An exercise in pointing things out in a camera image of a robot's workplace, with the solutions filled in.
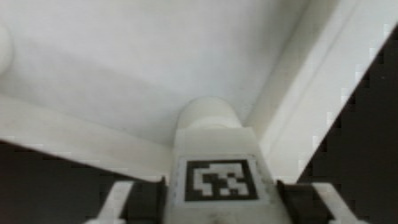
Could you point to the white square table top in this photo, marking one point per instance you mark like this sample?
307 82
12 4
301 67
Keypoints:
111 60

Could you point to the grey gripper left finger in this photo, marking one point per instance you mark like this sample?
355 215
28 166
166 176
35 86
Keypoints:
134 203

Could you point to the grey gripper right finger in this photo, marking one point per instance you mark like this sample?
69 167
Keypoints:
316 204

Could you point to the white table leg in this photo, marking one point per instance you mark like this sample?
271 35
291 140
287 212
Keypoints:
221 187

